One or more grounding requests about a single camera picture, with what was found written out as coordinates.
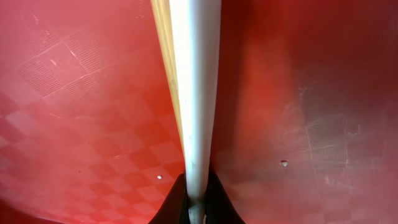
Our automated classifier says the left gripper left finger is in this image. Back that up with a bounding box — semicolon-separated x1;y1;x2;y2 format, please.
149;173;190;224

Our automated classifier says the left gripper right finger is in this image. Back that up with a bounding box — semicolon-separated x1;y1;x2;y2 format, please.
205;172;245;224

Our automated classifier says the wooden chopstick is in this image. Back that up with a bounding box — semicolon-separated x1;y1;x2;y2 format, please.
150;0;183;148

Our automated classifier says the red plastic serving tray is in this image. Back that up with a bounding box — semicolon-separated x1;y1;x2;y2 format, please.
1;0;397;223

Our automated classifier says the white plastic fork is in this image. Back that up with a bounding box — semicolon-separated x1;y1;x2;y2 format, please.
170;0;221;224

